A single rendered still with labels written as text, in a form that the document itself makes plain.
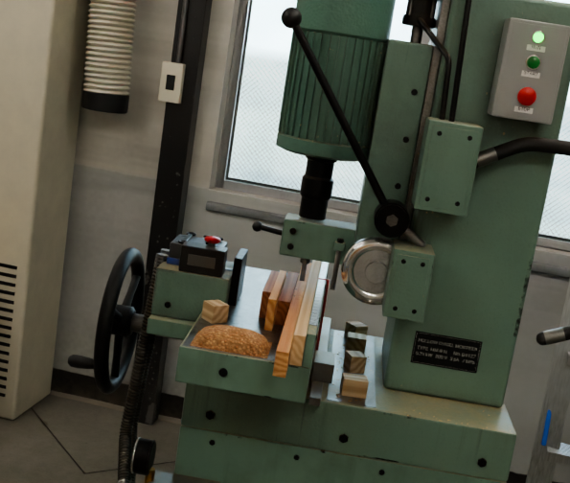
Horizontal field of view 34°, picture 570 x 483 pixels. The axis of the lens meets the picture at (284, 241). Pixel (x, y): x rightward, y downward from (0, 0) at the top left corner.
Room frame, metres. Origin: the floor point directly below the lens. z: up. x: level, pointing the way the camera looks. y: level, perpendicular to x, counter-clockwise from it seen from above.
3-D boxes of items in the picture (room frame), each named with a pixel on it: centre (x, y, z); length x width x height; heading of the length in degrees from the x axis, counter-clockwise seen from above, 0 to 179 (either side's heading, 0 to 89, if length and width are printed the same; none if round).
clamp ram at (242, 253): (1.71, 0.11, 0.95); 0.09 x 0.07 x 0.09; 177
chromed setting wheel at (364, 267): (1.63, -0.17, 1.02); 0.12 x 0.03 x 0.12; 87
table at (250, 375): (1.71, 0.07, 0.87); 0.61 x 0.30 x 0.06; 177
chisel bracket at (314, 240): (1.76, -0.06, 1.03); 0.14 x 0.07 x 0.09; 87
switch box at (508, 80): (1.60, -0.36, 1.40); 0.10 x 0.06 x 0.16; 87
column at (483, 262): (1.75, -0.34, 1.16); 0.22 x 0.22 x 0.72; 87
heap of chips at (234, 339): (1.46, 0.06, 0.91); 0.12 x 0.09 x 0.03; 87
